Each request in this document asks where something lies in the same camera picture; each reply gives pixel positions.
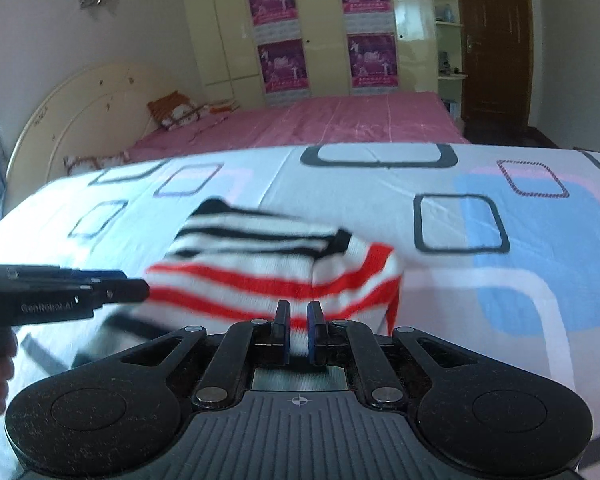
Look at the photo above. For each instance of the cream open shelf unit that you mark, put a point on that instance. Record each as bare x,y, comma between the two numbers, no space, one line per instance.
447,25

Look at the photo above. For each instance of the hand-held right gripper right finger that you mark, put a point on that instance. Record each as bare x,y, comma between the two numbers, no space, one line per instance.
314,334

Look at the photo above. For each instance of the cream wardrobe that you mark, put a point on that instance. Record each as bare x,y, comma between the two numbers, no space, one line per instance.
325,30

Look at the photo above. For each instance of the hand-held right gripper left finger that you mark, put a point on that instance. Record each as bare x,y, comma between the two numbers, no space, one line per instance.
281,334

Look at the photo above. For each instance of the cream curved headboard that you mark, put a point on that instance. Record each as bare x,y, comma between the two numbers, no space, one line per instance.
80,105

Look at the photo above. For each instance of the red white patterned pillow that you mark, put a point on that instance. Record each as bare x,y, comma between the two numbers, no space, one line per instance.
94,161

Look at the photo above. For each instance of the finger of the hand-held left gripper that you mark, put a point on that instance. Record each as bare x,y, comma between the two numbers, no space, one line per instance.
111,274
125,291

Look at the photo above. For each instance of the dark brown wooden door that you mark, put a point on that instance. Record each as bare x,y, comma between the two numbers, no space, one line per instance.
495,45

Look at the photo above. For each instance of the orange patterned pillow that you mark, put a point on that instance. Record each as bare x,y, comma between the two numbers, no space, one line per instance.
174,109

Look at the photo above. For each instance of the pink bedsheet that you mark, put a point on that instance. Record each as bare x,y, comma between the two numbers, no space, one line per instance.
340,120

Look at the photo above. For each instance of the white blanket with square print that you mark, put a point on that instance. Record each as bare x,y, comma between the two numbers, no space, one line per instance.
480,280

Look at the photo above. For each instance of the red black striped white sweater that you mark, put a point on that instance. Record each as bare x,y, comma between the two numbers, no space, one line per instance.
280,270

